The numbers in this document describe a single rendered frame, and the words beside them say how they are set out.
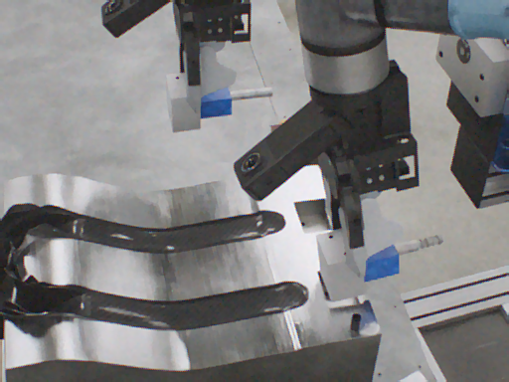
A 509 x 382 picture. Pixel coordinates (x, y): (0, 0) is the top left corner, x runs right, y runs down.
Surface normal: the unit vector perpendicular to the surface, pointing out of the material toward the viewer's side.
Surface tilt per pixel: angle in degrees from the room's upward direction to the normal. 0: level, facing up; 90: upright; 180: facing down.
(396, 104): 82
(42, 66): 0
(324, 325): 0
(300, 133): 37
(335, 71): 87
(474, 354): 0
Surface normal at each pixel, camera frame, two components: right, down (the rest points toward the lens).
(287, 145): -0.58, -0.55
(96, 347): 0.44, -0.71
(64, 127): 0.03, -0.72
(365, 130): 0.21, 0.58
